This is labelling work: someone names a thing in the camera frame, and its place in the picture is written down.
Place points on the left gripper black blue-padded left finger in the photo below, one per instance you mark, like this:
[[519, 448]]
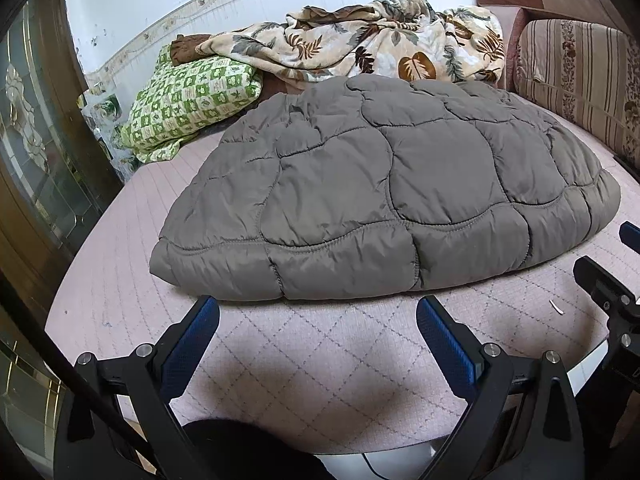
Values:
[[117, 422]]

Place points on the brown cloth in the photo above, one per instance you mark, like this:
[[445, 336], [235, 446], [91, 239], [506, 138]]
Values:
[[184, 49]]

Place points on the pink quilted mattress cover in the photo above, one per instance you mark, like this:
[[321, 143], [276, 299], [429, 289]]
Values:
[[330, 377]]

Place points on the small white scrap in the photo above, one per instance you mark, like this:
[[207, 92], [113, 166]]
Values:
[[555, 307]]

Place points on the grey quilted puffer jacket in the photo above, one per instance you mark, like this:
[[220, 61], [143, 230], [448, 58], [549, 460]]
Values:
[[370, 186]]

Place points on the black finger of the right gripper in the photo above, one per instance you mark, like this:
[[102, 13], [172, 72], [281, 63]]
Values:
[[630, 236], [619, 304]]

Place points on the green checkered pillow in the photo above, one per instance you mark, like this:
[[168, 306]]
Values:
[[179, 101]]

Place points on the floral leaf-print blanket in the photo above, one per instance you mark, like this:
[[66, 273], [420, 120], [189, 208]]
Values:
[[405, 39]]

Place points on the striped floral sofa cushion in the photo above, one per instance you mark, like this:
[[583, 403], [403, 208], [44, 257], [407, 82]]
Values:
[[586, 73]]

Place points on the floral plastic bag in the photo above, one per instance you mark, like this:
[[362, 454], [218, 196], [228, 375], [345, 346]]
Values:
[[100, 108]]

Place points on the wooden glass-panel door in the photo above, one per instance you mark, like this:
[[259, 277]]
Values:
[[55, 179]]

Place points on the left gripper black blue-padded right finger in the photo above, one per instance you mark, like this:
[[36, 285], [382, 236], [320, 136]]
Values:
[[521, 420]]

